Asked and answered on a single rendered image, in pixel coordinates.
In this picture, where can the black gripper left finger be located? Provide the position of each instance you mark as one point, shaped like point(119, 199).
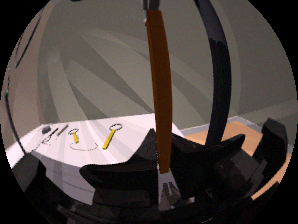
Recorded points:
point(138, 173)

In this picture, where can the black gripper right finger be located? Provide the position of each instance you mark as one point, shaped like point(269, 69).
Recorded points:
point(190, 162)

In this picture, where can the beige loop with orange handle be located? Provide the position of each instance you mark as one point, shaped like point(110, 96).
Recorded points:
point(162, 84)

